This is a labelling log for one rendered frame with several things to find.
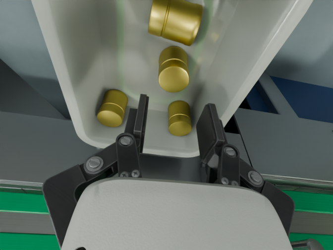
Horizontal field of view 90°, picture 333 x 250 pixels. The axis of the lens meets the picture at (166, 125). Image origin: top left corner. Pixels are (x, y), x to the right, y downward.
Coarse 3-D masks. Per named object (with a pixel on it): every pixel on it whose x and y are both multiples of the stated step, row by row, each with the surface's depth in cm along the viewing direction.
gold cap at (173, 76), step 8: (168, 48) 19; (176, 48) 19; (160, 56) 20; (168, 56) 18; (176, 56) 18; (184, 56) 19; (160, 64) 18; (168, 64) 17; (176, 64) 17; (184, 64) 17; (160, 72) 17; (168, 72) 17; (176, 72) 17; (184, 72) 17; (160, 80) 18; (168, 80) 18; (176, 80) 18; (184, 80) 18; (168, 88) 19; (176, 88) 19; (184, 88) 19
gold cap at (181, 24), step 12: (156, 0) 14; (168, 0) 14; (180, 0) 14; (156, 12) 14; (168, 12) 14; (180, 12) 14; (192, 12) 14; (156, 24) 15; (168, 24) 15; (180, 24) 15; (192, 24) 15; (168, 36) 16; (180, 36) 15; (192, 36) 15
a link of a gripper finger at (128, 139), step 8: (120, 136) 11; (128, 136) 11; (120, 144) 10; (128, 144) 10; (120, 152) 10; (128, 152) 10; (136, 152) 10; (120, 160) 9; (128, 160) 10; (136, 160) 10; (120, 168) 9; (128, 168) 9; (136, 168) 9; (120, 176) 9; (128, 176) 9; (136, 176) 9
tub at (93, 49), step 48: (48, 0) 10; (96, 0) 16; (144, 0) 16; (192, 0) 16; (240, 0) 16; (288, 0) 11; (48, 48) 13; (96, 48) 19; (144, 48) 20; (192, 48) 20; (240, 48) 15; (96, 96) 22; (192, 96) 25; (240, 96) 16; (96, 144) 22; (144, 144) 23; (192, 144) 24
